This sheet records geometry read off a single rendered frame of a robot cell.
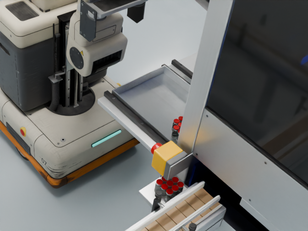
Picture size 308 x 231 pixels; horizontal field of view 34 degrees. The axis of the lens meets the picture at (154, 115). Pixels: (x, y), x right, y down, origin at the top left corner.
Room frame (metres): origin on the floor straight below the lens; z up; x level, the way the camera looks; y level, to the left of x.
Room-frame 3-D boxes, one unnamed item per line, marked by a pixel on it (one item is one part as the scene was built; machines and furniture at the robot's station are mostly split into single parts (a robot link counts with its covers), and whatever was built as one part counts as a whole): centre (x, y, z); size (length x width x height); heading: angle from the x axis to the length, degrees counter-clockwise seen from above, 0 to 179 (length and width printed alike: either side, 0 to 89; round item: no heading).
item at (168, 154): (1.01, -0.07, 0.99); 0.08 x 0.07 x 0.07; 49
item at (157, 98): (1.35, -0.05, 0.90); 0.34 x 0.26 x 0.04; 49
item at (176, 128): (1.28, -0.13, 0.90); 0.18 x 0.02 x 0.05; 139
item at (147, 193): (0.97, -0.09, 0.87); 0.14 x 0.13 x 0.02; 49
